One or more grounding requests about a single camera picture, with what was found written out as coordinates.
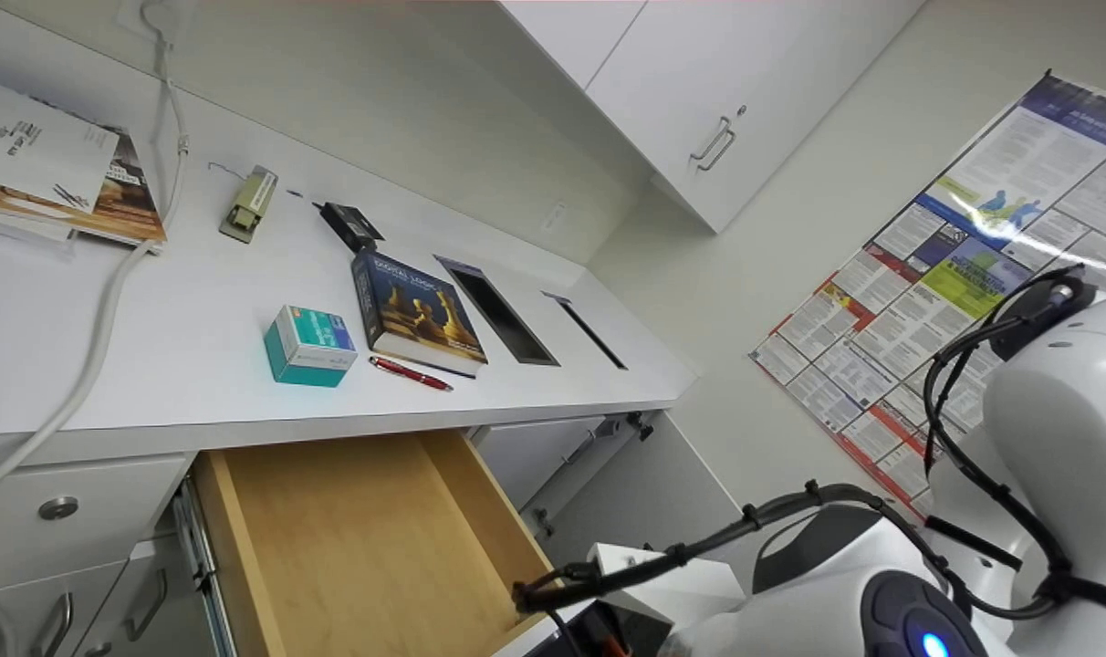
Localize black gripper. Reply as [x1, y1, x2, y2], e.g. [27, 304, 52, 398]
[549, 594, 673, 657]

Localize red pen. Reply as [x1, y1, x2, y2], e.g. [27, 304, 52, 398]
[364, 351, 457, 396]

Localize wooden drawer white front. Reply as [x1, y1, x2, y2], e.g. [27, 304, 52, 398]
[191, 428, 601, 657]

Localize white drawer round knob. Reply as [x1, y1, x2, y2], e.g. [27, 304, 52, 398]
[0, 448, 197, 594]

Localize wide rectangular counter opening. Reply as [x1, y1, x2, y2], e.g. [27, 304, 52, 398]
[435, 251, 562, 373]

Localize dark blue hardcover book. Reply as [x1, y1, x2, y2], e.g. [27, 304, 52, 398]
[349, 250, 493, 379]

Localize small teal box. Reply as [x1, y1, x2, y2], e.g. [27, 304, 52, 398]
[260, 304, 360, 391]

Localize small black flat device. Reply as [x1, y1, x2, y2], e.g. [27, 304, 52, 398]
[315, 198, 388, 256]

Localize beige stapler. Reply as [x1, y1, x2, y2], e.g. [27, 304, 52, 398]
[215, 164, 280, 250]

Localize white upper cabinet door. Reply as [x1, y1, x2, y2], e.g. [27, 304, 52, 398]
[493, 0, 654, 92]
[584, 0, 929, 235]

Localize magazine stack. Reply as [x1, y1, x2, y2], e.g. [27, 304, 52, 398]
[0, 125, 167, 251]

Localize white paper booklet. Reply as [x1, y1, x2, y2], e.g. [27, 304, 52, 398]
[0, 70, 125, 217]

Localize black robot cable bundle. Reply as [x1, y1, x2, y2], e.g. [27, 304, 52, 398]
[510, 258, 1106, 625]

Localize metal drawer slide rail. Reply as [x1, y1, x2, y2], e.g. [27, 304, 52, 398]
[167, 479, 240, 657]

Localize colourful wall poster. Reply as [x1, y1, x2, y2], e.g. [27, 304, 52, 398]
[748, 70, 1106, 524]

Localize white cabinet front bar handles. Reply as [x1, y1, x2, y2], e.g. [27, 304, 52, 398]
[0, 550, 215, 657]

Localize thick white cable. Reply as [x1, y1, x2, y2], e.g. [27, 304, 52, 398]
[0, 0, 197, 524]

